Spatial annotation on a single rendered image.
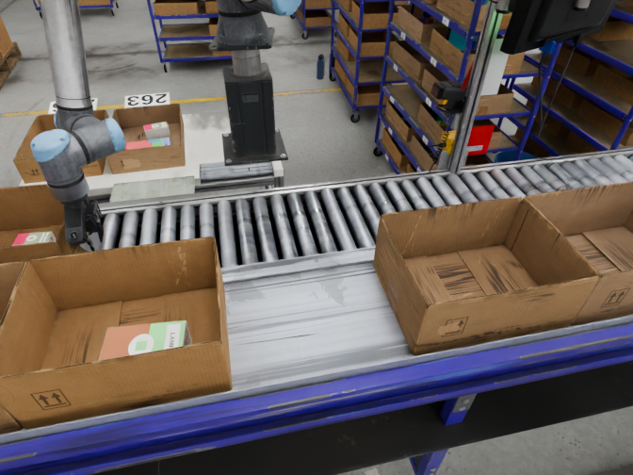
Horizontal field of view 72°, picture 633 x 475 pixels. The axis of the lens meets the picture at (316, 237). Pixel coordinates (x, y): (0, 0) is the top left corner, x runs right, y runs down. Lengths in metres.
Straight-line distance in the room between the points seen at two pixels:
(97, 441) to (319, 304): 0.53
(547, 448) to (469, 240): 1.05
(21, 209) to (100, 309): 0.63
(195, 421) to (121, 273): 0.39
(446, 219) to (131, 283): 0.79
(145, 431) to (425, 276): 0.72
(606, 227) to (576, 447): 0.94
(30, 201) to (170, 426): 0.98
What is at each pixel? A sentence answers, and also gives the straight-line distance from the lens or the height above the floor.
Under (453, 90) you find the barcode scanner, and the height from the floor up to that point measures 1.08.
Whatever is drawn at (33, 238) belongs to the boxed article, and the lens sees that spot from 1.60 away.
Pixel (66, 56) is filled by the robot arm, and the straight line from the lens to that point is 1.37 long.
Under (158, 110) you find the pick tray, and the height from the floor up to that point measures 0.82.
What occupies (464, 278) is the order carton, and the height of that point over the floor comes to 0.88.
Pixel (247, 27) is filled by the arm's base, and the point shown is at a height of 1.25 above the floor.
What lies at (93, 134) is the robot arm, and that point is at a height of 1.15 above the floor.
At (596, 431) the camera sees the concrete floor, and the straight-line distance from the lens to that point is 2.19.
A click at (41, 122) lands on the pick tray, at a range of 2.28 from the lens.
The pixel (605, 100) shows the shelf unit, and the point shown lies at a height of 0.74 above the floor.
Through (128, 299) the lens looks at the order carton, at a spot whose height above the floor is 0.89.
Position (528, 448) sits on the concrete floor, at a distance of 2.03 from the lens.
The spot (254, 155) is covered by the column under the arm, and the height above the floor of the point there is 0.76.
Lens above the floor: 1.70
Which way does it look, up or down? 41 degrees down
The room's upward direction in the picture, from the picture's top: 1 degrees clockwise
